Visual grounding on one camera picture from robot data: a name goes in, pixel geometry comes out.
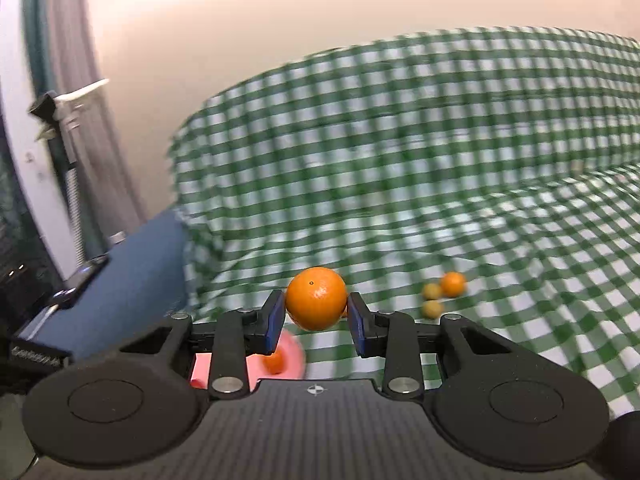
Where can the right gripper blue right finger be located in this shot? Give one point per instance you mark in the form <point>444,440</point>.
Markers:
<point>392,337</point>

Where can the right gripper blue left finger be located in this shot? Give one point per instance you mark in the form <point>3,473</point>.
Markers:
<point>239,334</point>

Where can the green longan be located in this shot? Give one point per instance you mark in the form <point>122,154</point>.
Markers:
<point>431,291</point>
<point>432,309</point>

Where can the small round orange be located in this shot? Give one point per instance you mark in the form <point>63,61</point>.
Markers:
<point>453,284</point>

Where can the orange with stem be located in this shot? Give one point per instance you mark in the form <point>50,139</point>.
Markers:
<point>316,298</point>

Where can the orange on plate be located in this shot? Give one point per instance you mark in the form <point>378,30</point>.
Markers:
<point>275,363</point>

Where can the pink round plate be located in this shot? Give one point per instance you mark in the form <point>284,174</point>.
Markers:
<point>286,362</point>

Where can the black smartphone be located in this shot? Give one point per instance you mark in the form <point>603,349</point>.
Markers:
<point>78,282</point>

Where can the green white checkered cloth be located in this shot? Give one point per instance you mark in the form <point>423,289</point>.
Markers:
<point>509,155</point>

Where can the phone holder stand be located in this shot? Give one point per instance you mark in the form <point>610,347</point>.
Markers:
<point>60,117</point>

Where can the grey curtain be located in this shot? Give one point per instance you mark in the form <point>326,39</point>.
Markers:
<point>62,59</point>

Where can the white door frame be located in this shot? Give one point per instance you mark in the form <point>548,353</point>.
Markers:
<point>32,161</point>

